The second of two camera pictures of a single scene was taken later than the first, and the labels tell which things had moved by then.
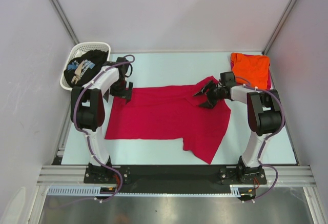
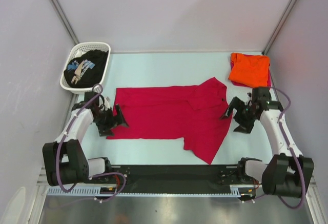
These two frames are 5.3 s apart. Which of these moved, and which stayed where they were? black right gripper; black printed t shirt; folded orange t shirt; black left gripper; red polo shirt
Moved: black right gripper; black left gripper
Stayed: folded orange t shirt; red polo shirt; black printed t shirt
